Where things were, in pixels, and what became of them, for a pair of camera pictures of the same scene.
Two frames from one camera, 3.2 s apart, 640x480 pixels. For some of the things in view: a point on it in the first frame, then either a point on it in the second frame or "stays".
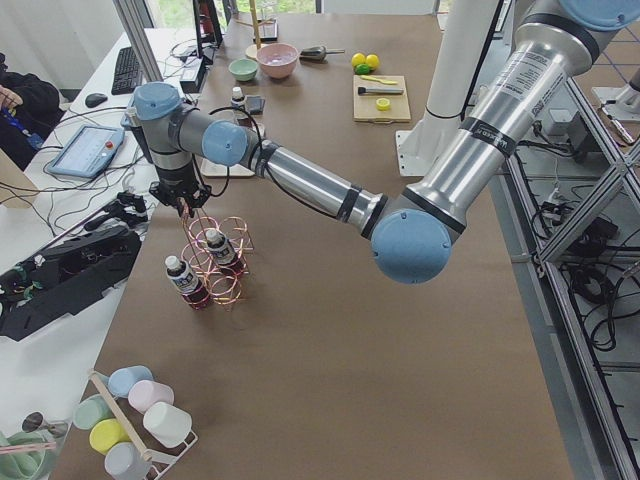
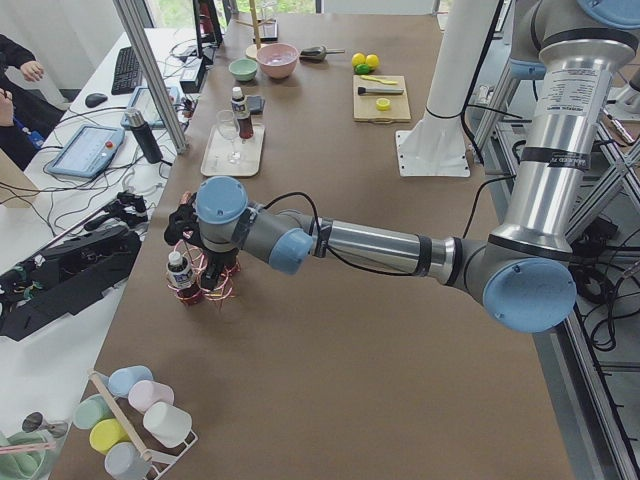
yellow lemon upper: (358, 59) stays
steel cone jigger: (35, 422) stays
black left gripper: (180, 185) to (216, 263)
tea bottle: (239, 100) stays
